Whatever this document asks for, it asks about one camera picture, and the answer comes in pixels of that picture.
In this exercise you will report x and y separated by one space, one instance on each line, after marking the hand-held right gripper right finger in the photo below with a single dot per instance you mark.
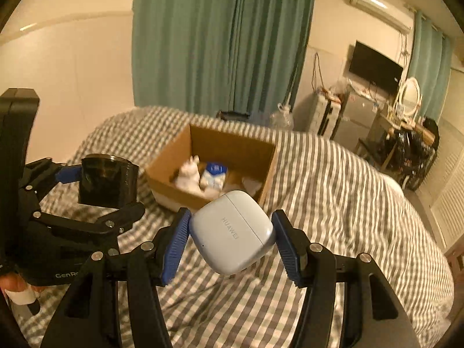
288 250

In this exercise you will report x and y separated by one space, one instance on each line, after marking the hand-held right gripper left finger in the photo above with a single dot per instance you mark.
177 250

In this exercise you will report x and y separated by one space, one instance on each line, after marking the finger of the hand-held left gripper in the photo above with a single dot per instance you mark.
90 226
69 174

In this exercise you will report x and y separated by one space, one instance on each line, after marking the black cylindrical jar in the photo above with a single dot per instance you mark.
108 181

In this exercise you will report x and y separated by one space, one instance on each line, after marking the white earbud case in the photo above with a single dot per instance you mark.
232 232

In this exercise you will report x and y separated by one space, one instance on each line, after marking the white sock bundle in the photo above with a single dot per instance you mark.
186 179

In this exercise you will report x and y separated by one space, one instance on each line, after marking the white bandage roll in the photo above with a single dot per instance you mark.
253 185

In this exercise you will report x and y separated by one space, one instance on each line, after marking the floral tissue pack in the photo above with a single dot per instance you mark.
214 179

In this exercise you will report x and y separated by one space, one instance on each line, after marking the brown cardboard box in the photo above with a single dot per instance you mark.
232 145

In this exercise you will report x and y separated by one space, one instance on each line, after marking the person's left hand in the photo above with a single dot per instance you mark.
11 284

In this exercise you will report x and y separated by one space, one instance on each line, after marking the green checkered blanket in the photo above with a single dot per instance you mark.
344 206

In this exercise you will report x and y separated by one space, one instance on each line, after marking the white suitcase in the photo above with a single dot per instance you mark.
324 114

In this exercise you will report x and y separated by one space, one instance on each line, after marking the wooden dressing table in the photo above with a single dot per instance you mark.
377 134

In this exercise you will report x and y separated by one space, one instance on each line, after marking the grey mini fridge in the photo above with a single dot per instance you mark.
357 116

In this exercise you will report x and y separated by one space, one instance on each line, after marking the clear plastic bag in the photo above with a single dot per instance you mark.
340 86

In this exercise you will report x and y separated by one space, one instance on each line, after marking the wide green curtain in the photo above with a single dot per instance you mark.
181 43

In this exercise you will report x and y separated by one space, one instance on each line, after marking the white louvered wardrobe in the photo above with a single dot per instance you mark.
451 188

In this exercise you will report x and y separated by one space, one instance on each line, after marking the white oval mirror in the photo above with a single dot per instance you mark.
411 92

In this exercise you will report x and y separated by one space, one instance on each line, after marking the narrow green curtain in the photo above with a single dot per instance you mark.
431 69

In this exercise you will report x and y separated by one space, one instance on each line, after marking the white air conditioner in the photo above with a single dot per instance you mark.
380 9

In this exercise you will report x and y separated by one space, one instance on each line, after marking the black wall television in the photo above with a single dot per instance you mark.
375 67

